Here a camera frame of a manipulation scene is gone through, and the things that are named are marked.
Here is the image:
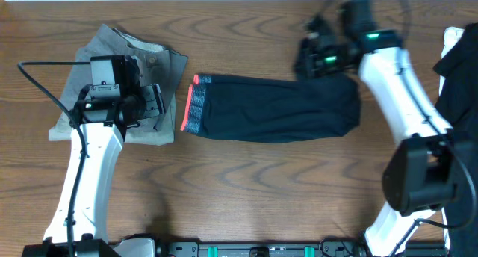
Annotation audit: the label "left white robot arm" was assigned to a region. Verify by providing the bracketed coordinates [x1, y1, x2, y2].
[22, 55, 165, 256]

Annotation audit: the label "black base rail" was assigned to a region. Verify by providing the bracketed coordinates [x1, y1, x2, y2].
[111, 232, 447, 257]

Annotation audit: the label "black leggings red waistband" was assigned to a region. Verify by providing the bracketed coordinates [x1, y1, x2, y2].
[181, 73, 361, 143]

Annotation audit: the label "folded grey trousers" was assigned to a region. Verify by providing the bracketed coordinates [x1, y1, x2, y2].
[49, 25, 187, 146]

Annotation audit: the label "black garment pile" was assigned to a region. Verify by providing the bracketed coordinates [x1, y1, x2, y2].
[433, 23, 477, 257]

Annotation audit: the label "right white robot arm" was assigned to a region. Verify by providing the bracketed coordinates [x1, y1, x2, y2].
[295, 0, 477, 256]

